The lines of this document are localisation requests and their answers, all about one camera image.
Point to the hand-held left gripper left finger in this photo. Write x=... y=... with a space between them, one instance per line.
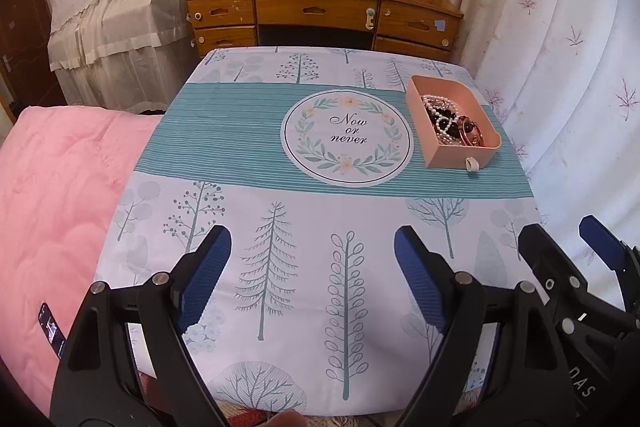
x=205 y=277

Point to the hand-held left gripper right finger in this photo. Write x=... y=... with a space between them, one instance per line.
x=420 y=277

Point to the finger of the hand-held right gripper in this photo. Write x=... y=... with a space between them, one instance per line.
x=602 y=237
x=545 y=257

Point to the pink plastic tray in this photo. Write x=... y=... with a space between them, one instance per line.
x=450 y=157

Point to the rose gold bangle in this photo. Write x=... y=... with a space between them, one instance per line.
x=479 y=132

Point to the person's left hand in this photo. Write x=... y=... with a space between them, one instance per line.
x=286 y=421

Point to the pink quilt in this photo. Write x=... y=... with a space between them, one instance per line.
x=60 y=207

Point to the white leaf print curtain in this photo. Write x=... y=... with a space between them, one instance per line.
x=560 y=32

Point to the green white drawer lock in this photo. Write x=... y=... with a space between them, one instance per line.
x=370 y=18

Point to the wooden desk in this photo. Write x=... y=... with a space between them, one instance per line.
x=315 y=9

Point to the brown door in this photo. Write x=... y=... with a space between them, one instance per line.
x=25 y=37

